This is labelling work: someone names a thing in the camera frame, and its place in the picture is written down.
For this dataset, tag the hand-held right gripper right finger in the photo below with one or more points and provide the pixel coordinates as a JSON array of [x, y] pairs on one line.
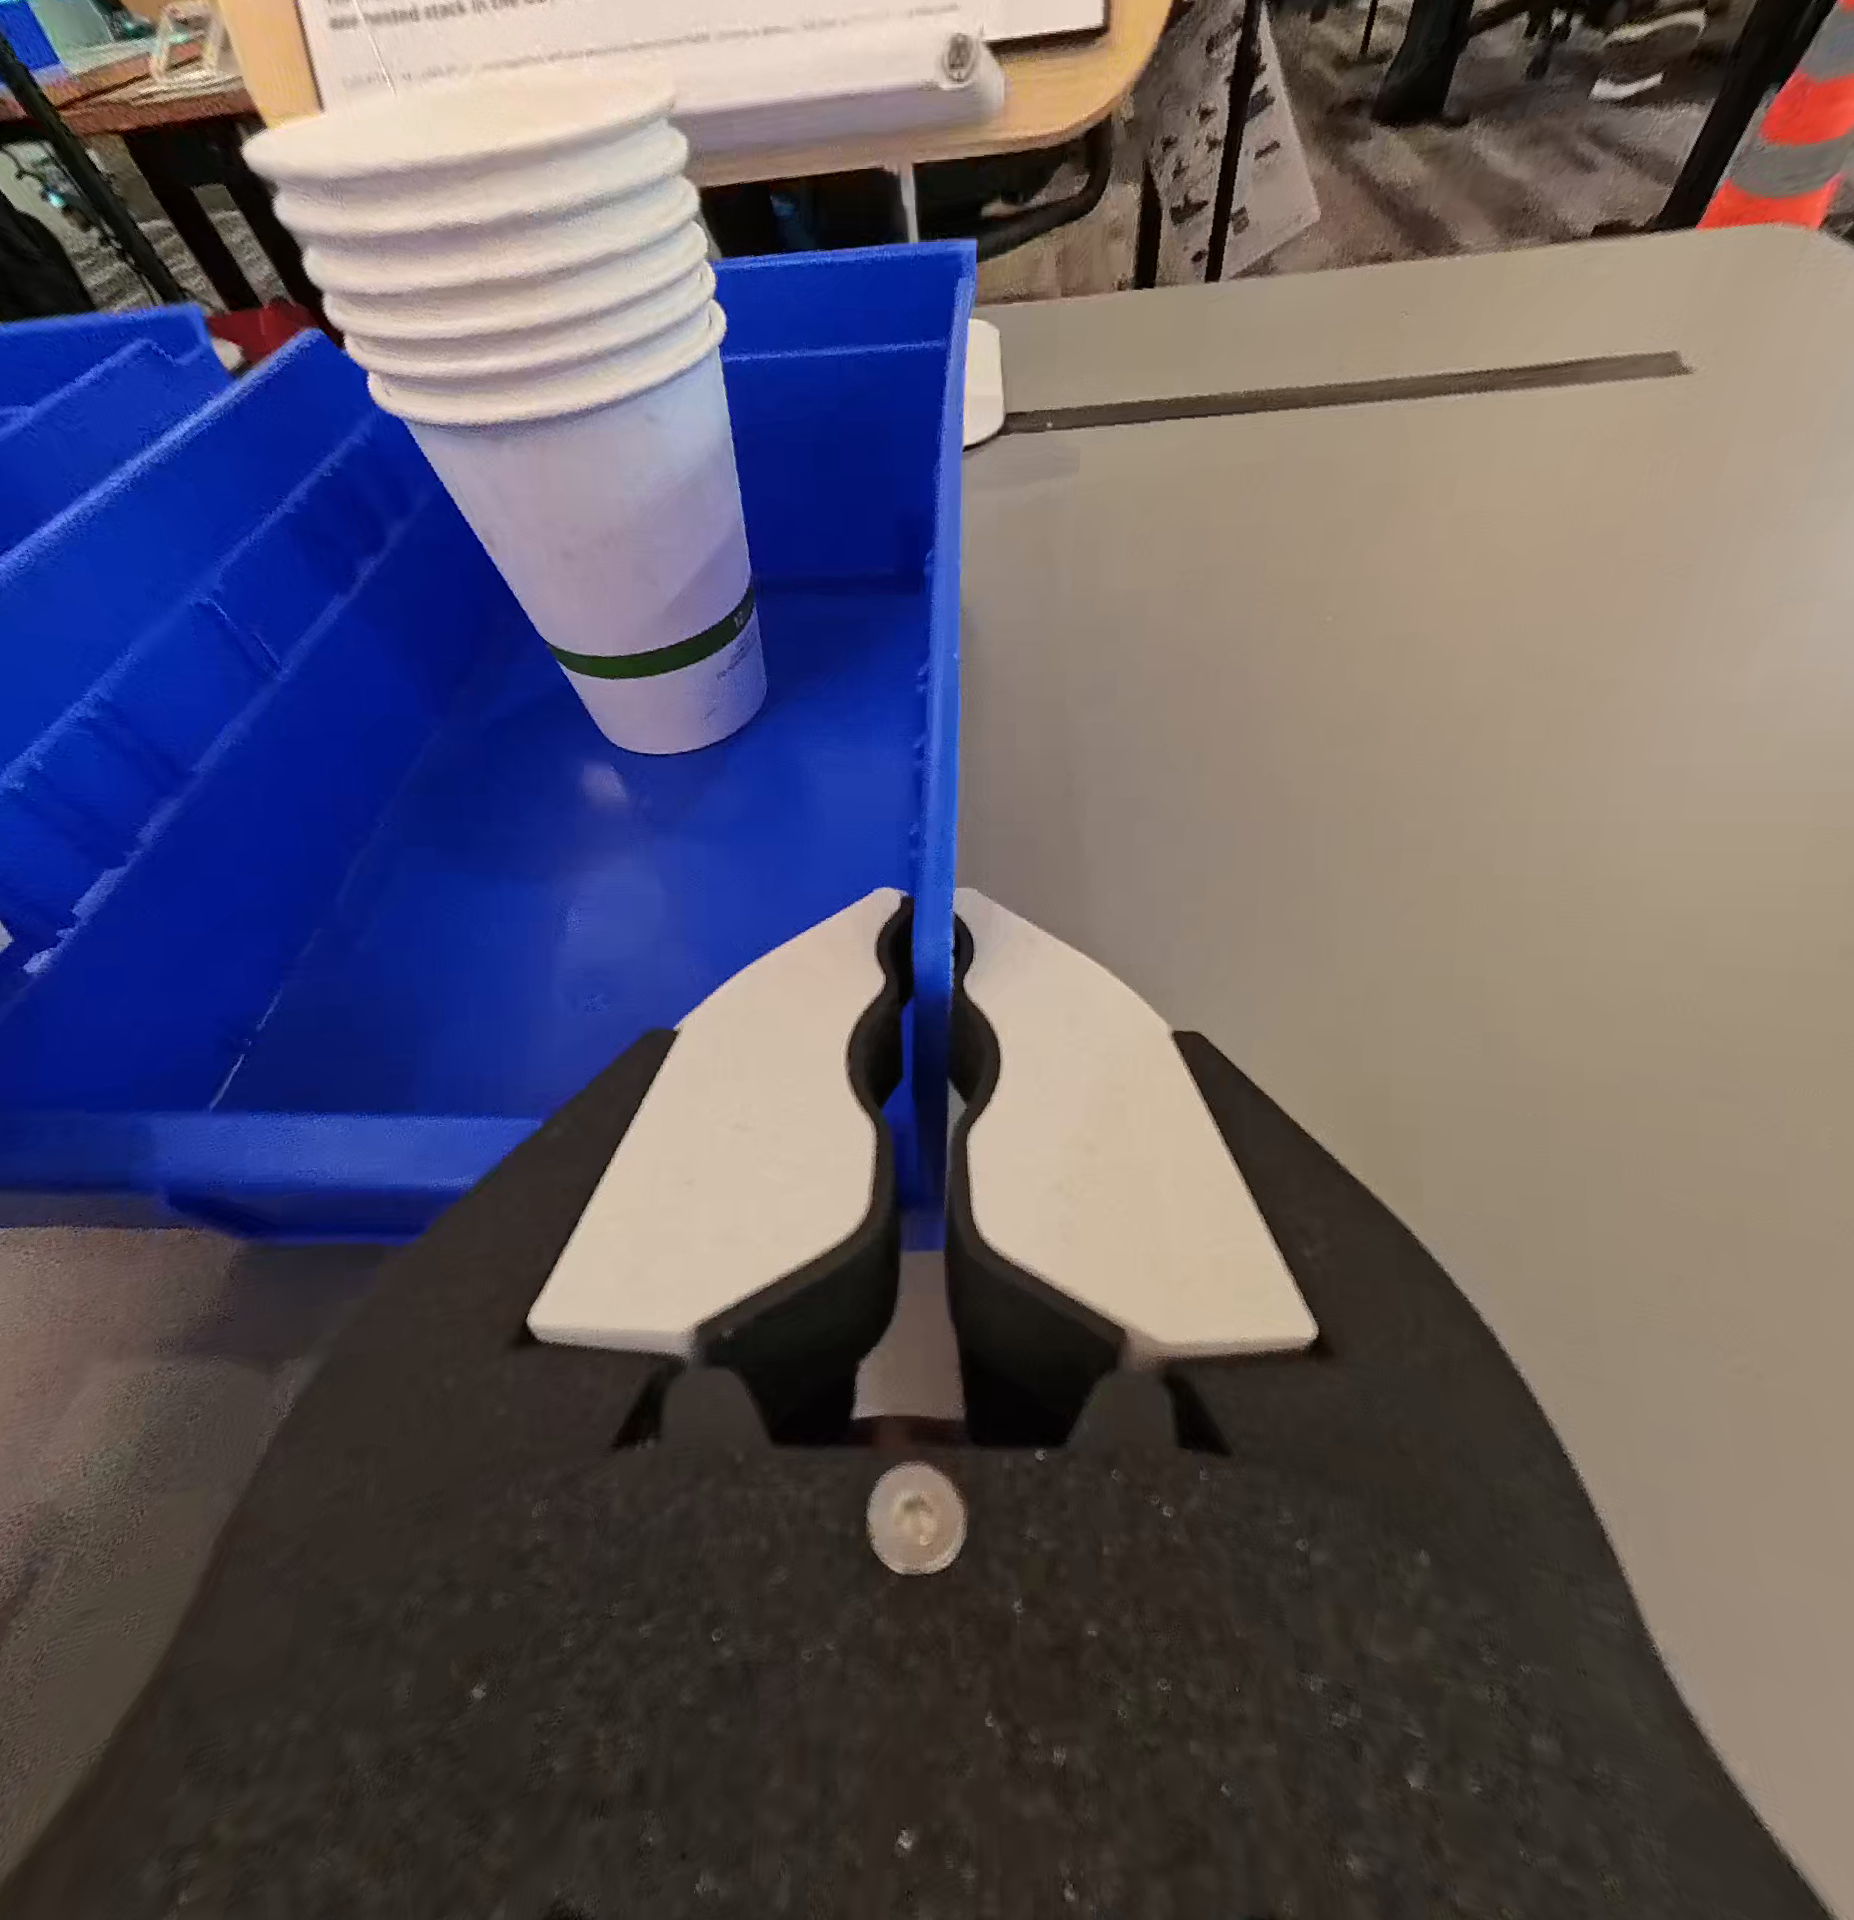
[[1121, 1185]]

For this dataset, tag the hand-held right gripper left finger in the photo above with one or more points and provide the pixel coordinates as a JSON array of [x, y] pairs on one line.
[[718, 1185]]

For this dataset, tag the blue plastic bin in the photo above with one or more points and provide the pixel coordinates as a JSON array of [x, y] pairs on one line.
[[492, 901], [57, 391]]

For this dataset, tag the nested stack of paper cups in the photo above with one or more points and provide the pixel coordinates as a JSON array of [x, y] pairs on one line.
[[612, 510]]

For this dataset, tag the printed black white leaflet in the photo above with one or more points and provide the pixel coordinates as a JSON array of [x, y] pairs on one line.
[[1226, 167]]

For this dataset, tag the instruction sheet on board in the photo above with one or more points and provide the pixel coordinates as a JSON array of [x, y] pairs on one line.
[[1093, 75]]

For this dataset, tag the printed instruction sheet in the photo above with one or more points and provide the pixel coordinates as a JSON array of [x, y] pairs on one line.
[[643, 30]]

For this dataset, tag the orange traffic cone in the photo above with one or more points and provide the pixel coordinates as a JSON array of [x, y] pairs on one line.
[[1797, 135]]

